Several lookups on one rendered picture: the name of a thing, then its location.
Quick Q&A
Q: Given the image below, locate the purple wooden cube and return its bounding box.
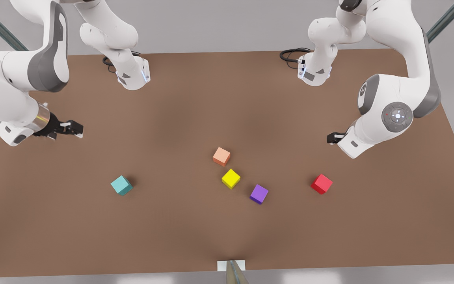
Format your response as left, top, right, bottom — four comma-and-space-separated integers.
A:
249, 184, 269, 205

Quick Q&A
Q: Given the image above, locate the black cable loop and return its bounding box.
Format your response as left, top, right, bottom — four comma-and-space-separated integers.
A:
102, 51, 142, 74
279, 48, 313, 65

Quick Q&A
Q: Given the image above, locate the red wooden cube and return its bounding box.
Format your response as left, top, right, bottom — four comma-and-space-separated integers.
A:
311, 174, 333, 195

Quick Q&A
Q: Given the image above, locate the orange wooden cube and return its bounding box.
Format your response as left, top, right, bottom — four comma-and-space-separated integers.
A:
212, 147, 231, 167

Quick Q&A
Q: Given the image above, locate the teal blue wooden cube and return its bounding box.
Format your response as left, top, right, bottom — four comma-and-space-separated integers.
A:
111, 176, 133, 196

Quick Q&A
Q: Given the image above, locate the yellow wooden cube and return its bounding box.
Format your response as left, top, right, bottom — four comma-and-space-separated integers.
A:
221, 169, 241, 190

